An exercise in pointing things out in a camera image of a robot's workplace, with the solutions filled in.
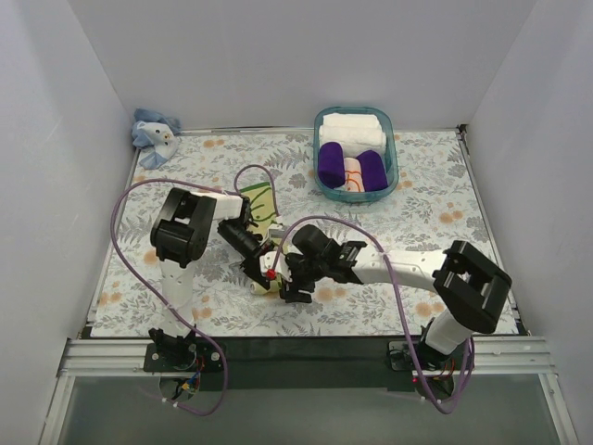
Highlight purple rolled towel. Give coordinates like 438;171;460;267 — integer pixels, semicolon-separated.
317;142;346;189
357;150;388;192

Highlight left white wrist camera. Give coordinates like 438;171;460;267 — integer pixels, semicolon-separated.
267;222;287;244

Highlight aluminium frame rail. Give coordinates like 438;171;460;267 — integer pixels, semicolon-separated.
59;336;556;375

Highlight green patterned towel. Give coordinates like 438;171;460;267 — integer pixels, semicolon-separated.
239;181;297;298

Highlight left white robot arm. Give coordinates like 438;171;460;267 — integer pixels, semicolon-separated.
149;188;274;372

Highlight white rolled towel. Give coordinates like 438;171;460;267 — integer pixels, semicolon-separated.
319;112;387;158

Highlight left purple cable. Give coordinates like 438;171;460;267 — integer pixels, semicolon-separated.
112;164;279;416

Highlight teal plastic basket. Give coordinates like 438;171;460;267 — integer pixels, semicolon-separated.
313;107;398;203

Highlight blue crumpled towel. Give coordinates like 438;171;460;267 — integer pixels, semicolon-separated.
132;108;182;170

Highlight left purple rolled towel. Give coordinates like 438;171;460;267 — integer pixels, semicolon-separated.
317;142;346;189

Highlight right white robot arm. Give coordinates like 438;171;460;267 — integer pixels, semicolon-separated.
260;224;511;369

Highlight right purple rolled towel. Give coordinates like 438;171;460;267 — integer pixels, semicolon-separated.
357;150;388;192

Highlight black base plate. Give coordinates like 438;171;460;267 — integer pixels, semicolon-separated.
143;337;474;393

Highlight peach orange rolled towel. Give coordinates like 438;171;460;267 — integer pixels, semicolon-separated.
343;158;365;193

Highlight floral table mat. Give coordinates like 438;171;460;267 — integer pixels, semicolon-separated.
91;132;495;337

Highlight purple cable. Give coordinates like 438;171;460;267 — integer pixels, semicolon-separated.
268;216;476;415
112;164;279;416

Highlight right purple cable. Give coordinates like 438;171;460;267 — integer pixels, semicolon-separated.
268;216;476;415

